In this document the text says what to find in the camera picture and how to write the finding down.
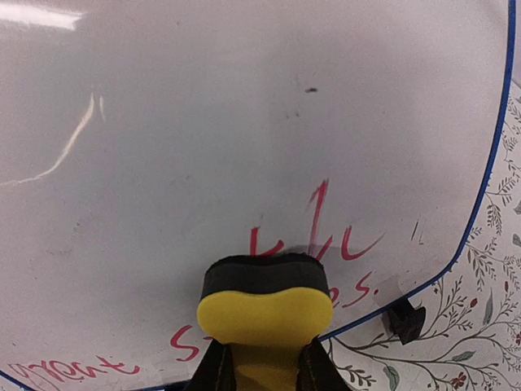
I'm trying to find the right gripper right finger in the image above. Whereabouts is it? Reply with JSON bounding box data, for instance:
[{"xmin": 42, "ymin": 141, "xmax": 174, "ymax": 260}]
[{"xmin": 296, "ymin": 337, "xmax": 352, "ymax": 391}]

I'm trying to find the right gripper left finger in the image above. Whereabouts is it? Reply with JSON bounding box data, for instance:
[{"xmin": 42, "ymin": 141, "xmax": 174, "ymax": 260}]
[{"xmin": 185, "ymin": 340, "xmax": 237, "ymax": 391}]

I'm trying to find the wire whiteboard stand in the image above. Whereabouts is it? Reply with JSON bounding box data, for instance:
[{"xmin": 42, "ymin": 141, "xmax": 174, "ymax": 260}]
[{"xmin": 387, "ymin": 300, "xmax": 427, "ymax": 345}]

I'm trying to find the yellow black eraser sponge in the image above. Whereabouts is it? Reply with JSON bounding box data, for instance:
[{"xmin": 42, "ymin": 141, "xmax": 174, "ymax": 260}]
[{"xmin": 197, "ymin": 253, "xmax": 333, "ymax": 390}]

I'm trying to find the small blue-framed whiteboard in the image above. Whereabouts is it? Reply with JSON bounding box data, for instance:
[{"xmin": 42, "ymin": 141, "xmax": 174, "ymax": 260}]
[{"xmin": 1, "ymin": 1, "xmax": 516, "ymax": 390}]

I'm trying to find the floral patterned table mat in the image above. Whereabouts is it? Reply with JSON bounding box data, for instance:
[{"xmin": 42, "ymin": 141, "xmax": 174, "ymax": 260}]
[{"xmin": 321, "ymin": 0, "xmax": 521, "ymax": 391}]

